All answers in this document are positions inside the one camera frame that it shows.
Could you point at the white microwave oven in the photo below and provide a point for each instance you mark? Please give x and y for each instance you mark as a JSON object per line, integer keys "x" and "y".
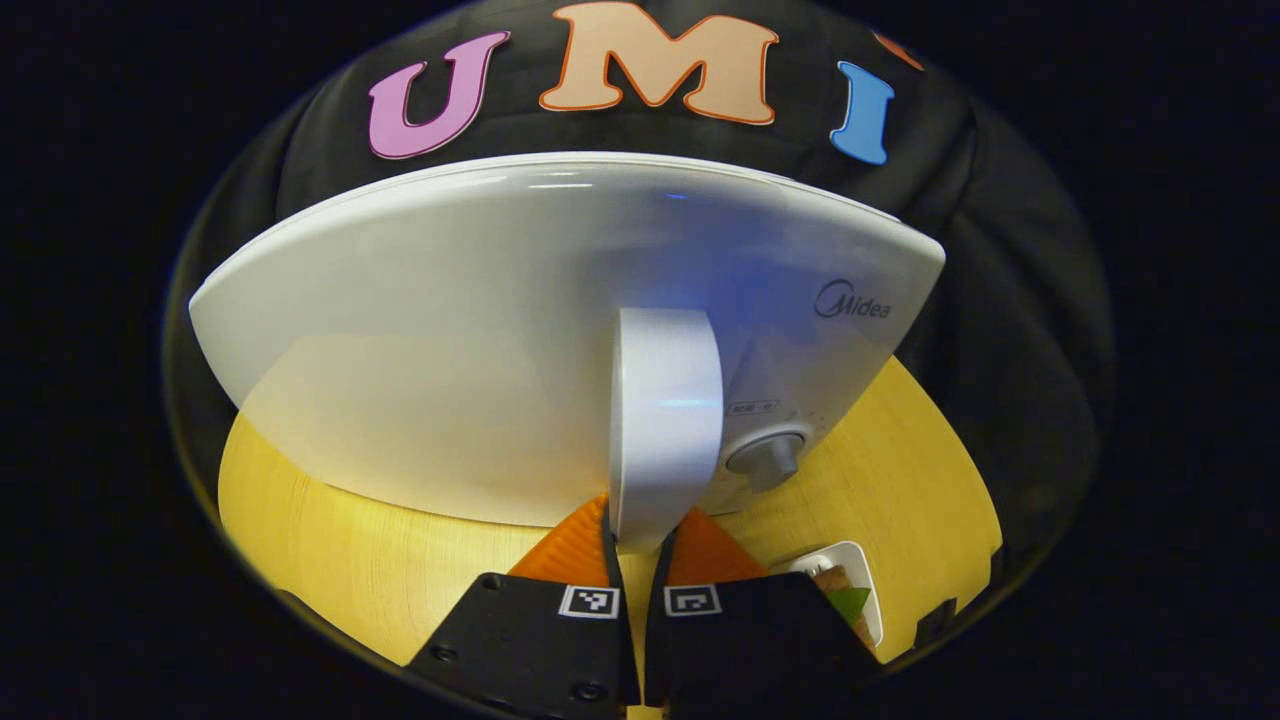
{"x": 450, "y": 350}

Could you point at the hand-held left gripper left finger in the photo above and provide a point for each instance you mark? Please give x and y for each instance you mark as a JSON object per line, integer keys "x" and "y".
{"x": 530, "y": 640}

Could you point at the black backdrop cloth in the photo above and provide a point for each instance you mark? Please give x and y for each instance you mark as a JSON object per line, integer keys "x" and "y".
{"x": 1010, "y": 300}

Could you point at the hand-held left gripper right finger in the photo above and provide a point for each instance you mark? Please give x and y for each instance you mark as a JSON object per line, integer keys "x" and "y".
{"x": 750, "y": 640}

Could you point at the white rectangular tray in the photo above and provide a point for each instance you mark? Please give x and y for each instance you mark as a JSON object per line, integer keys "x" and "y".
{"x": 858, "y": 560}

